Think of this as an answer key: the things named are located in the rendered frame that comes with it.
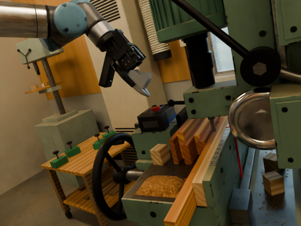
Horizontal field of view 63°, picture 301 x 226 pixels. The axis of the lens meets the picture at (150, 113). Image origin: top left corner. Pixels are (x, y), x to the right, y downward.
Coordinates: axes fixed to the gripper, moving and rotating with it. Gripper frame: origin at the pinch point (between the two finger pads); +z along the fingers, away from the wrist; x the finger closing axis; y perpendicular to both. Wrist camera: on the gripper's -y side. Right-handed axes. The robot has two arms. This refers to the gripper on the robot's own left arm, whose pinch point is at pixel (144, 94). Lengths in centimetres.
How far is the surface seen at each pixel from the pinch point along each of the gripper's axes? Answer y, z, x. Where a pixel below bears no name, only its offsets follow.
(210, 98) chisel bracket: 15.7, 12.8, -11.1
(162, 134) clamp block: -2.3, 12.5, -3.8
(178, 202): 3.7, 21.7, -32.9
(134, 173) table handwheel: -20.1, 16.6, -0.9
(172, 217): 3.2, 21.9, -36.5
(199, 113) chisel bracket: 11.3, 14.0, -10.2
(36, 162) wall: -239, -57, 175
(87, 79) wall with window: -103, -83, 177
